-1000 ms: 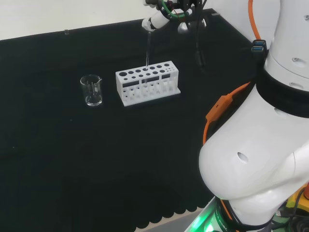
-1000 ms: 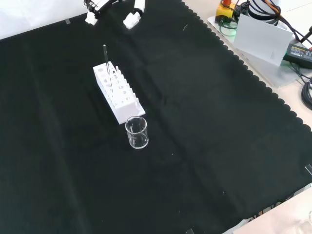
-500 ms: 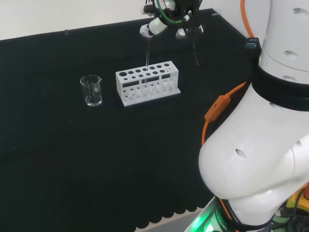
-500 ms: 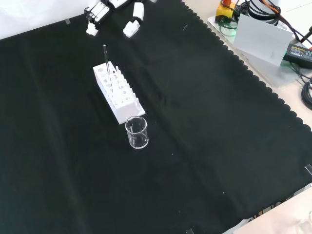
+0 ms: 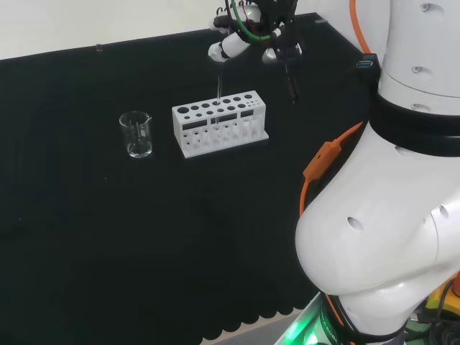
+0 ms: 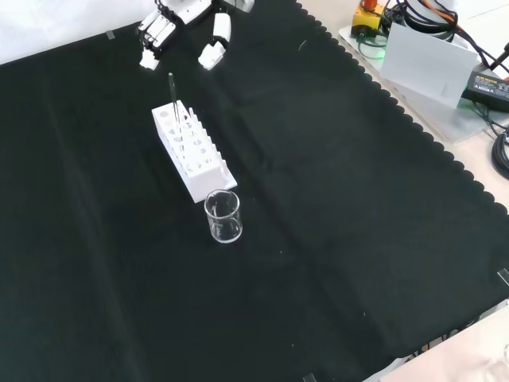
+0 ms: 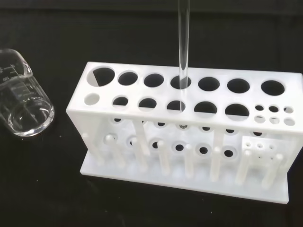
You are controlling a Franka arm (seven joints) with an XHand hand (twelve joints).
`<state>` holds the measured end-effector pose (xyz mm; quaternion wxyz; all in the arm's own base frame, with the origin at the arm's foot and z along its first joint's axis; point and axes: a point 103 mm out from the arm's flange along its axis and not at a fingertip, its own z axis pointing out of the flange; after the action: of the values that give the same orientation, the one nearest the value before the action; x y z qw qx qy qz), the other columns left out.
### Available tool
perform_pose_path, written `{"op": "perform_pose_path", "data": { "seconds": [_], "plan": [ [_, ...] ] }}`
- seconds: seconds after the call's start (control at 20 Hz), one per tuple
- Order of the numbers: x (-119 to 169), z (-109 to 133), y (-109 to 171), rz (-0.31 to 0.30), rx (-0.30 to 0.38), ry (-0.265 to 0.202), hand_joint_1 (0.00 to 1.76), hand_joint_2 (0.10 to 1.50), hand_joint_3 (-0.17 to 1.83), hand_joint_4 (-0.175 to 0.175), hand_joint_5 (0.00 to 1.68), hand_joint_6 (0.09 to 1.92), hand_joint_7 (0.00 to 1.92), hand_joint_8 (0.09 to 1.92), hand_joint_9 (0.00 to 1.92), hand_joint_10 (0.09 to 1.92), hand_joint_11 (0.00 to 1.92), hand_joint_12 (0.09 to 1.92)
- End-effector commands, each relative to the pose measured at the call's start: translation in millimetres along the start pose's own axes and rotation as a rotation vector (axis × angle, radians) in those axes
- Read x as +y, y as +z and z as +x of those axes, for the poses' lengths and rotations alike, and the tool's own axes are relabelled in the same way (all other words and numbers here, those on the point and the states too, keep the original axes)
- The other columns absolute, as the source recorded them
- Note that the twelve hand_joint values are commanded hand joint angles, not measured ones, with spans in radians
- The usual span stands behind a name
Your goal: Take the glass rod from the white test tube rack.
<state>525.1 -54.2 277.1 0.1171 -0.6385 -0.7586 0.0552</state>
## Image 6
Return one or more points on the black power adapter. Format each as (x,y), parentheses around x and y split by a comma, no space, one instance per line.
(487,85)

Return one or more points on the clear tape piece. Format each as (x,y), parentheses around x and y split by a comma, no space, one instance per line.
(310,378)
(111,35)
(503,277)

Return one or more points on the white folded card board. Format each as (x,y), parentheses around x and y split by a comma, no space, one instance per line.
(425,59)

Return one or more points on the black plug connector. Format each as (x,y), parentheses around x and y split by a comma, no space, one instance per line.
(499,59)

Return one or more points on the black cloth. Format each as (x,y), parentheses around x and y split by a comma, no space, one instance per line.
(318,199)

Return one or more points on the yellow stop button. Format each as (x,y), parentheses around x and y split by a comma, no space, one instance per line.
(364,18)

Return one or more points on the small clear glass beaker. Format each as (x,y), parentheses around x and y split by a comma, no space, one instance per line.
(217,227)

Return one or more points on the pale board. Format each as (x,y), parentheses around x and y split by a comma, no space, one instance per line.
(457,354)

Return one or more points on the clear glass rod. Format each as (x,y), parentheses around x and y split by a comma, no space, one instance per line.
(172,91)

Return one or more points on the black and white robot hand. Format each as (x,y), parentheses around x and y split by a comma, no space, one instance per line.
(159,30)

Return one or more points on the white test tube rack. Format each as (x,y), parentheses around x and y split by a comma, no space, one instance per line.
(207,181)

